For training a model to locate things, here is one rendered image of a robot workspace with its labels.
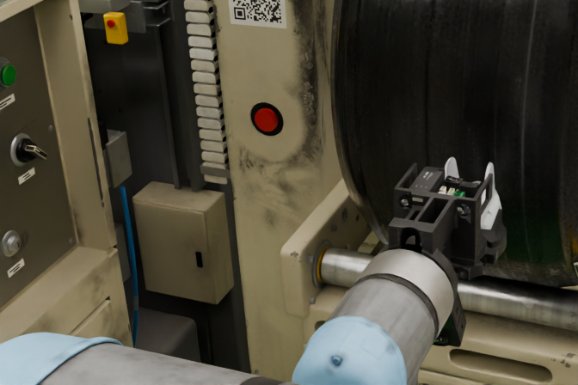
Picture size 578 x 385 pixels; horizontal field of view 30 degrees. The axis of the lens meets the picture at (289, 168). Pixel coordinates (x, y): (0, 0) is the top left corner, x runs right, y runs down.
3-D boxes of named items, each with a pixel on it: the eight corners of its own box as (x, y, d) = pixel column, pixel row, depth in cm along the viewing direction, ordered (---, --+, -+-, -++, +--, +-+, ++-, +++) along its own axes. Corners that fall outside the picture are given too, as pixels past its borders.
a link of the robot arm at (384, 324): (287, 442, 77) (279, 344, 73) (345, 354, 86) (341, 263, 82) (391, 468, 74) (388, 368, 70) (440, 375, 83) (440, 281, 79)
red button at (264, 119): (255, 131, 135) (253, 108, 134) (261, 125, 136) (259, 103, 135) (276, 133, 134) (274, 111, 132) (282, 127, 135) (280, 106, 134)
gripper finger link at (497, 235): (518, 210, 97) (491, 259, 90) (517, 225, 98) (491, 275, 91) (466, 203, 99) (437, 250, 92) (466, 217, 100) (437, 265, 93)
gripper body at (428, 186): (498, 170, 91) (456, 238, 82) (496, 257, 95) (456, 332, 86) (413, 158, 95) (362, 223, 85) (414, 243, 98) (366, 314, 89)
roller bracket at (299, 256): (284, 318, 132) (278, 249, 127) (395, 175, 164) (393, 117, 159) (308, 323, 130) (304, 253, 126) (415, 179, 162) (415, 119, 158)
